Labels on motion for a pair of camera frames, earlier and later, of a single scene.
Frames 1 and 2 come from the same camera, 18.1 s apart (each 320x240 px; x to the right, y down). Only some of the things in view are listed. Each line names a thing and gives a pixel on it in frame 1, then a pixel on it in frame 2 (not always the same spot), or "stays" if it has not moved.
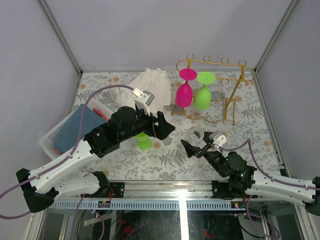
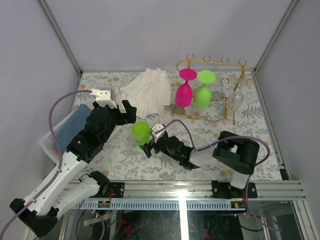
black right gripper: (190, 149) -> (148, 147)
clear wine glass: (195, 135) -> (235, 99)
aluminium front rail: (154, 195) stays
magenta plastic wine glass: (184, 92) stays
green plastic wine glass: (202, 97) stays
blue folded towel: (67, 138) stays
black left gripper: (164, 128) -> (130, 117)
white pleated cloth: (155, 81) stays
